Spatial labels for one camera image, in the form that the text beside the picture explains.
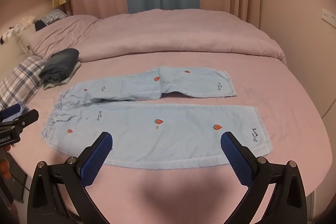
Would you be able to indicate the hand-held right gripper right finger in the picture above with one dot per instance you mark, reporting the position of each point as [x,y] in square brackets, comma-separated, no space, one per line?
[237,161]

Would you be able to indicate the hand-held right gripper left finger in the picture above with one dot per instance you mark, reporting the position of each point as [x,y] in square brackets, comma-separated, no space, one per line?
[95,161]

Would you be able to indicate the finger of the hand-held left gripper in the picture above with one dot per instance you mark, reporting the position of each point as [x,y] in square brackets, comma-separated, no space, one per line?
[10,110]
[26,119]

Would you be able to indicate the light blue denim shorts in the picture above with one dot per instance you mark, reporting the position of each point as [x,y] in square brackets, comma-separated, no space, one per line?
[183,140]

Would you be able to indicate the orange object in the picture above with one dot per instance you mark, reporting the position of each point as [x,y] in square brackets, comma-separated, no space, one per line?
[4,167]

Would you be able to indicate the plaid pillow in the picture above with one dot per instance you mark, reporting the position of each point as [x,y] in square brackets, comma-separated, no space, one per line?
[21,79]

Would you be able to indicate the folded dark jeans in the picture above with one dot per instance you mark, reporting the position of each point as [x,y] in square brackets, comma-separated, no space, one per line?
[60,64]

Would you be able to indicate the white plush toy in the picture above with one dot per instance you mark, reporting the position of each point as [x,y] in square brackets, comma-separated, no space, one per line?
[6,36]
[27,19]

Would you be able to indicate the blue checked pillow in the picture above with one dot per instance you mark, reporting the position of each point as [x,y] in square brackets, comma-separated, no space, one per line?
[53,16]

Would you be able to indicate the pink duvet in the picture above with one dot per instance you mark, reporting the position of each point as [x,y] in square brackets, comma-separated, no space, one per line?
[170,35]

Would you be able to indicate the white wall socket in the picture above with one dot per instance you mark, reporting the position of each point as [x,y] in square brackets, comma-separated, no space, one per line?
[328,16]

